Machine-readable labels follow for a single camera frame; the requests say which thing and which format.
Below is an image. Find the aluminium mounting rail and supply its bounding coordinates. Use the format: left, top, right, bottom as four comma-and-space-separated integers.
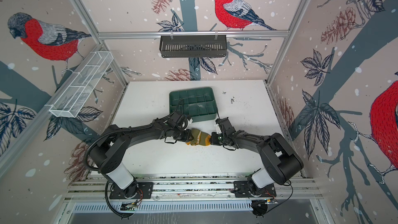
65, 174, 323, 201

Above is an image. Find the left base black cable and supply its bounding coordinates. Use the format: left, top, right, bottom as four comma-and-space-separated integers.
104, 181, 137, 219

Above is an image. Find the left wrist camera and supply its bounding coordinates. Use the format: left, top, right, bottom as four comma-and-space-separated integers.
167, 112, 193, 130

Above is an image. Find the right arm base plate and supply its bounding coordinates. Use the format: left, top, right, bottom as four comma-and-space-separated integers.
231, 181, 276, 198

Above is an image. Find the olive striped sock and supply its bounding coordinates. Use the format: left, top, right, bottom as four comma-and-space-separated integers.
186, 129, 211, 146

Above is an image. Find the horizontal aluminium frame bar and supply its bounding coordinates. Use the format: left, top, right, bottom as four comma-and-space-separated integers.
97, 30, 290, 40

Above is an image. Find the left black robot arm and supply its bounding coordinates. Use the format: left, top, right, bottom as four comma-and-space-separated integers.
84, 112, 192, 190

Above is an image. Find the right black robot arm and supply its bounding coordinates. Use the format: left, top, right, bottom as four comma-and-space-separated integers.
210, 118, 304, 194

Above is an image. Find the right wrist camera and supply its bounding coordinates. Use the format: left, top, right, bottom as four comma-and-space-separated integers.
216, 117, 236, 136

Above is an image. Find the right base black cable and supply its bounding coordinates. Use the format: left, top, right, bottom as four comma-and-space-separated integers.
250, 180, 294, 218

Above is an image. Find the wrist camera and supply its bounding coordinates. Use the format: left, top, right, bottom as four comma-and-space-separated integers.
216, 117, 236, 136
167, 112, 193, 130

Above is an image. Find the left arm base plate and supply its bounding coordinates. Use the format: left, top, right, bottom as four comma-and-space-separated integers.
109, 181, 154, 200

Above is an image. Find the green compartment tray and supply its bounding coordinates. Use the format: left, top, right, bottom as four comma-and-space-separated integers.
169, 87, 218, 122

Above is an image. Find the base black cable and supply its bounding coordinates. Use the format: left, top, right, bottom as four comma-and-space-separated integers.
104, 181, 137, 219
250, 180, 294, 218

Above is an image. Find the white mesh wall shelf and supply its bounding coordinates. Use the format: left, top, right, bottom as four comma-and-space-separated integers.
49, 51, 114, 118

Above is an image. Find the black hanging wire basket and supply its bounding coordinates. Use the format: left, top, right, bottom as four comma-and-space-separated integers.
159, 34, 227, 58

